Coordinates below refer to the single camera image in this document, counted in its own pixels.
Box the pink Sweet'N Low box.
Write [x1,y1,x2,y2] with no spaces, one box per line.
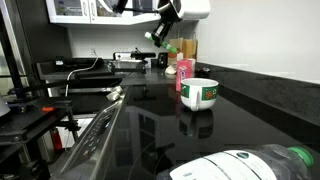
[175,58,197,93]

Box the clear plastic bottle green cap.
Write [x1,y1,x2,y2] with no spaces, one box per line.
[155,143,315,180]

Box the brown paper bag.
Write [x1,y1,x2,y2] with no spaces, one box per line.
[167,37,185,66]
[181,38,199,62]

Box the stove control panel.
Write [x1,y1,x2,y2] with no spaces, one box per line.
[59,96,126,180]

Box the white mug green band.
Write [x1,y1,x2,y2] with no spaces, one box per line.
[180,77,220,112]

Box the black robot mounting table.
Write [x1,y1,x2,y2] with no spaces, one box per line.
[0,95,82,180]

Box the small white object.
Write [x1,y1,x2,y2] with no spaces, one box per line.
[164,64,178,76]

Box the black camera on stand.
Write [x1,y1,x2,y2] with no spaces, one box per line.
[130,51,157,75]

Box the small black device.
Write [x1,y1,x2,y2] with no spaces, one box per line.
[156,51,169,69]

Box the white cable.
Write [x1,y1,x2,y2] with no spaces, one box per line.
[64,55,100,98]

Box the white wall cabinet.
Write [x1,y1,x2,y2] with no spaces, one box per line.
[45,0,198,26]

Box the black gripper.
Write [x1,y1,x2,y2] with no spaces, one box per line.
[151,19,174,50]

